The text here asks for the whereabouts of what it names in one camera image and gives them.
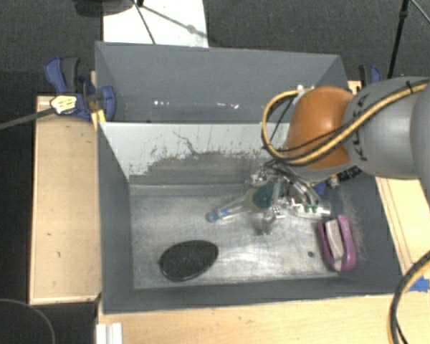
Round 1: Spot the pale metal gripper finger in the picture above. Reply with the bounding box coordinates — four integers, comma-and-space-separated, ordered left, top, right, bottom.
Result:
205, 196, 251, 224
260, 207, 286, 236

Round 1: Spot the grey metal bin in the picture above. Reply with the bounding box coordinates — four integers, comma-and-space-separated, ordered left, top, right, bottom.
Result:
94, 40, 406, 313

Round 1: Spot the black oval disc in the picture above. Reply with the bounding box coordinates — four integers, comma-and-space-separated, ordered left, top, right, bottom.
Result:
158, 239, 220, 283

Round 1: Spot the purple and white stapler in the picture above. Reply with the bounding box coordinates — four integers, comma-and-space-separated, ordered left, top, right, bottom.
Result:
317, 214, 358, 274

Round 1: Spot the pale wood flat board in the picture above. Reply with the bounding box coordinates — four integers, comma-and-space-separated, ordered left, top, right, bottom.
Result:
28, 95, 103, 306

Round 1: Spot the black cylinder on white bracket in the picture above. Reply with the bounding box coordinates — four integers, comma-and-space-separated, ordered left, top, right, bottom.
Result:
329, 166, 363, 189

